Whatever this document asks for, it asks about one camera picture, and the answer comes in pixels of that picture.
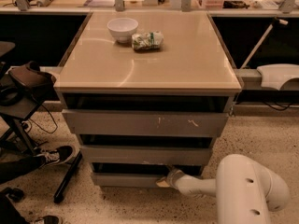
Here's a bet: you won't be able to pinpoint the grey drawer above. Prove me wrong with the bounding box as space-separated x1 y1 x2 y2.
63 109 228 137
80 145 212 165
91 170 169 189

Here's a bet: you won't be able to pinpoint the black stand with tray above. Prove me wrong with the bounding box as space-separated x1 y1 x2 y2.
0 40 84 204

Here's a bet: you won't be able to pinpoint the grey middle drawer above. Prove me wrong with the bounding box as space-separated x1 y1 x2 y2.
80 145 212 165

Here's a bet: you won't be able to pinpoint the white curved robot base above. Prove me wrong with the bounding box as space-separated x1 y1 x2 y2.
257 63 299 91

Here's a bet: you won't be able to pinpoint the black trouser leg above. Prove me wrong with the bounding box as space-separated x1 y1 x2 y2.
0 157 45 184

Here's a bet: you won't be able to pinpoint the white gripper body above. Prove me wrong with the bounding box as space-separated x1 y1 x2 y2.
166 168 185 189

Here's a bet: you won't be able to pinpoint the green white snack bag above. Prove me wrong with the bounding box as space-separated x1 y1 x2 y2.
132 32 164 50

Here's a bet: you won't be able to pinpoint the white stick with black tip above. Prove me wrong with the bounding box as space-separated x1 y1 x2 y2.
241 17 289 69

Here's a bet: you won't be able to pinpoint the grey top drawer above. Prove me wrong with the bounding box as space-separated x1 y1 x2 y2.
63 109 228 137

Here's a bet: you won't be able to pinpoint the white bowl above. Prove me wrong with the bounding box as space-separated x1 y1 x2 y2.
107 18 139 43

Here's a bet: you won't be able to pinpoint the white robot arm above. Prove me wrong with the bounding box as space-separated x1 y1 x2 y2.
156 154 291 224

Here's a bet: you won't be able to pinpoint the grey bottom drawer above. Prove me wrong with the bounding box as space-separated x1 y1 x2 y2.
91 170 169 189

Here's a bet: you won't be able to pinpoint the black white sneaker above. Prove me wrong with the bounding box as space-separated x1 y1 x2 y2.
34 145 76 168

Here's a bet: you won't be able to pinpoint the grey drawer cabinet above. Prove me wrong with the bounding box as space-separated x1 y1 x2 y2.
55 10 241 175

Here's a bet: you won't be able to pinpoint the brown VR headset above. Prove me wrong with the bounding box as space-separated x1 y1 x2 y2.
8 61 55 100

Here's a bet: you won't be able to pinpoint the black cable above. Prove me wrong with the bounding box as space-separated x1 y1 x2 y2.
27 103 60 135

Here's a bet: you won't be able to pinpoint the black headphones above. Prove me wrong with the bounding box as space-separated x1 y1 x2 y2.
0 87 22 106

